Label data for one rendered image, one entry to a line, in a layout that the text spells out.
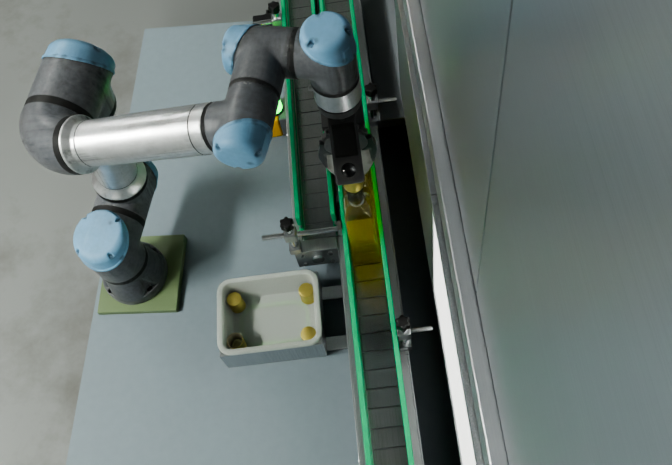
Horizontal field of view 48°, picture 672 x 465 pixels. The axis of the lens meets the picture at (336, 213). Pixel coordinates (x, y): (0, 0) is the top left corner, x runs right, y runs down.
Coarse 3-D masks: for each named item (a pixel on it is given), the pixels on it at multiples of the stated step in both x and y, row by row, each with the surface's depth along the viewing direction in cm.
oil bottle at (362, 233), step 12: (348, 204) 141; (372, 204) 146; (348, 216) 141; (360, 216) 141; (372, 216) 142; (348, 228) 145; (360, 228) 145; (372, 228) 146; (360, 240) 150; (372, 240) 150; (360, 252) 154; (372, 252) 155
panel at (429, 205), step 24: (408, 48) 128; (408, 72) 129; (408, 96) 138; (408, 120) 149; (432, 192) 114; (432, 216) 117; (432, 240) 124; (432, 264) 132; (432, 288) 142; (456, 312) 104; (456, 336) 103; (456, 432) 128; (480, 456) 95
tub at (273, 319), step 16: (288, 272) 164; (304, 272) 163; (224, 288) 164; (240, 288) 166; (256, 288) 167; (272, 288) 167; (288, 288) 168; (224, 304) 163; (256, 304) 169; (272, 304) 168; (288, 304) 168; (304, 304) 167; (224, 320) 161; (240, 320) 167; (256, 320) 167; (272, 320) 166; (288, 320) 166; (304, 320) 165; (320, 320) 157; (224, 336) 160; (256, 336) 165; (272, 336) 164; (288, 336) 164; (320, 336) 156; (224, 352) 156; (240, 352) 156; (256, 352) 156
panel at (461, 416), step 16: (448, 304) 111; (448, 320) 115; (448, 336) 120; (448, 352) 125; (448, 368) 131; (464, 400) 104; (464, 416) 108; (464, 432) 113; (464, 448) 117; (464, 464) 122
